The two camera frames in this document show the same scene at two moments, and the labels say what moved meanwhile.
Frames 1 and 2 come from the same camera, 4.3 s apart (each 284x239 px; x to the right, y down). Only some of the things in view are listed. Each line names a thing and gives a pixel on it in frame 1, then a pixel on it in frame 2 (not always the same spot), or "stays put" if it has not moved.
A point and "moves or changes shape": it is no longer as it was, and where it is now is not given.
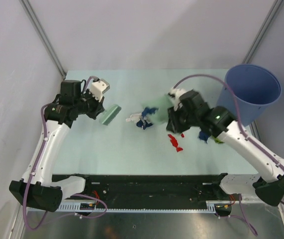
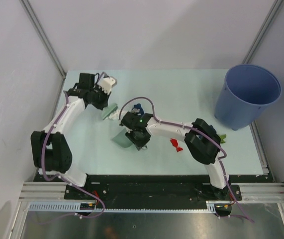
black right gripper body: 182,121 to 138,140
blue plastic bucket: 256,88 stays put
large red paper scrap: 174,143 stays put
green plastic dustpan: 162,102 to 122,139
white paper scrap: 135,117 moves or changes shape
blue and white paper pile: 144,121 moves or changes shape
